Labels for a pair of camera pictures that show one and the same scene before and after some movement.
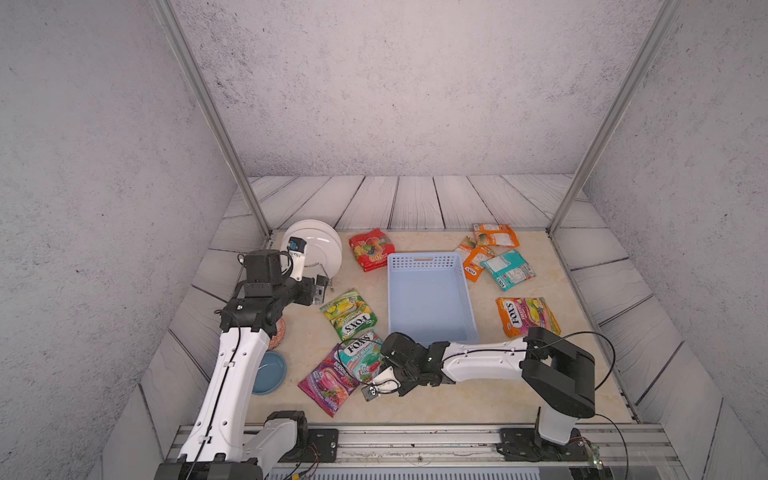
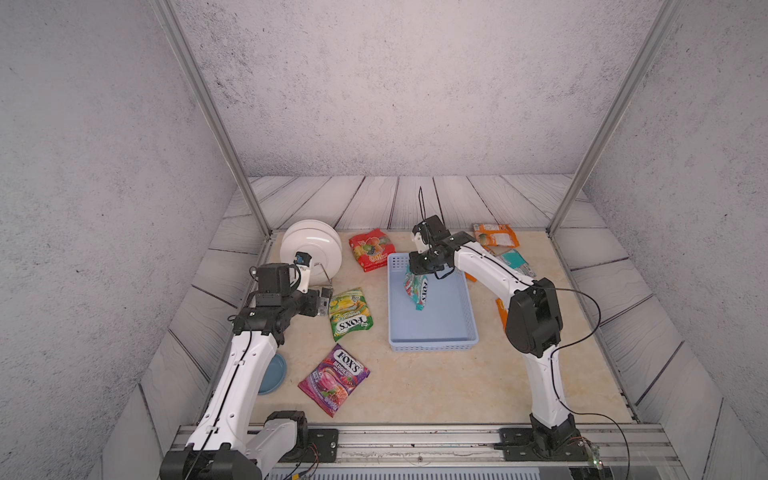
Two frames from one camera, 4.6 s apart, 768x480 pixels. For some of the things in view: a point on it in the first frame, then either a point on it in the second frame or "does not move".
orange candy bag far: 499,235 does not move
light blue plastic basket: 429,298 does not move
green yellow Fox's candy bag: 350,314 does not move
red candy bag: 371,249 does not move
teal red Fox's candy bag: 362,353 -> 415,285
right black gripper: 402,388 -> 415,266
